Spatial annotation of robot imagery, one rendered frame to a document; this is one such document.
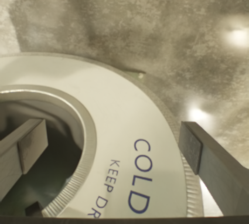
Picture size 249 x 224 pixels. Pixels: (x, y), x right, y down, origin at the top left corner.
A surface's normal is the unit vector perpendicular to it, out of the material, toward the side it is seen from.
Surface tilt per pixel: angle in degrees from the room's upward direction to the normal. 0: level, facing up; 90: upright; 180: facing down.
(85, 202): 90
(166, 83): 0
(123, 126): 90
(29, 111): 11
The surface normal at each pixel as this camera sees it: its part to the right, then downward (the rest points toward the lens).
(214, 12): -0.03, 0.64
